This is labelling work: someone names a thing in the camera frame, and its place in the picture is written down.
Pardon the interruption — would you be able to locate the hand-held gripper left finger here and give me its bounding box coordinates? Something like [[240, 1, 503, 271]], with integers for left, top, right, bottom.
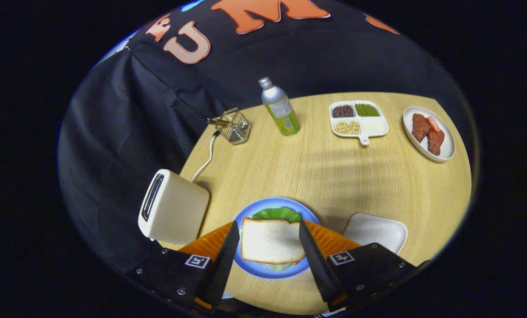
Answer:
[[127, 220, 241, 311]]

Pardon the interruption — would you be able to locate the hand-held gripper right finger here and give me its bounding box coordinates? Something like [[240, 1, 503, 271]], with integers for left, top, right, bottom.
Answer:
[[298, 220, 431, 313]]

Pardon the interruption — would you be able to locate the white toast bread slice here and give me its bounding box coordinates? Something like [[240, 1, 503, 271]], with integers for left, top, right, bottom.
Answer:
[[240, 217, 307, 265]]

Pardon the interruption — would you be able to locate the green lettuce leaf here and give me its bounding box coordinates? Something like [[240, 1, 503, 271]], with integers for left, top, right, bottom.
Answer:
[[251, 206, 302, 273]]

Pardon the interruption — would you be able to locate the blue round plate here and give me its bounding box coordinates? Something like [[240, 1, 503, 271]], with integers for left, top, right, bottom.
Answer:
[[233, 197, 320, 280]]

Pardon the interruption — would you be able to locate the white rectangular plate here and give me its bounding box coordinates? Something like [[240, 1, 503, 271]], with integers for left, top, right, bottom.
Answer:
[[343, 212, 409, 255]]

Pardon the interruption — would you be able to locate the cream toaster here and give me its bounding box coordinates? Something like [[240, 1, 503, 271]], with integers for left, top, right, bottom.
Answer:
[[138, 169, 210, 246]]

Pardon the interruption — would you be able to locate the pile of yellow soybeans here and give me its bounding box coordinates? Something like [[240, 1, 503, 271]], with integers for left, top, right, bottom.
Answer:
[[334, 121, 362, 135]]

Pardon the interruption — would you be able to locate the white divided dish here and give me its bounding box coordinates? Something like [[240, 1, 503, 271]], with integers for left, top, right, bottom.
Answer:
[[328, 100, 389, 147]]

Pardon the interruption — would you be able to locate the green metal bottle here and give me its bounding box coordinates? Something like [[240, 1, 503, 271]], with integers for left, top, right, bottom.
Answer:
[[258, 76, 301, 136]]

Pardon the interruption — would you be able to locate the pile of green beans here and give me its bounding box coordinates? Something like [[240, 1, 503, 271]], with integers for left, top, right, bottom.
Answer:
[[355, 103, 380, 117]]

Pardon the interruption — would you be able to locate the small brown meat slice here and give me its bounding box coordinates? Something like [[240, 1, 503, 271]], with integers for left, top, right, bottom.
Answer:
[[427, 128, 445, 155]]

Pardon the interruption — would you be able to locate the large brown meat slice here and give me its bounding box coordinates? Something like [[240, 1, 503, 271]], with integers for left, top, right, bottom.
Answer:
[[411, 114, 432, 143]]

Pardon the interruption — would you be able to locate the white oval plate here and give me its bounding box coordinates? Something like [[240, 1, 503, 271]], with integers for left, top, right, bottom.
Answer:
[[402, 106, 456, 163]]

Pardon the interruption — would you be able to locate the white toaster cable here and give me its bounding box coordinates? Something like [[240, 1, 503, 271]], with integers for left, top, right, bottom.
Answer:
[[191, 130, 222, 184]]

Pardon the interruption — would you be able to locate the wire mesh basket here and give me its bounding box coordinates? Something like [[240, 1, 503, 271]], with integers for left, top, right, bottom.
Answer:
[[213, 107, 252, 146]]

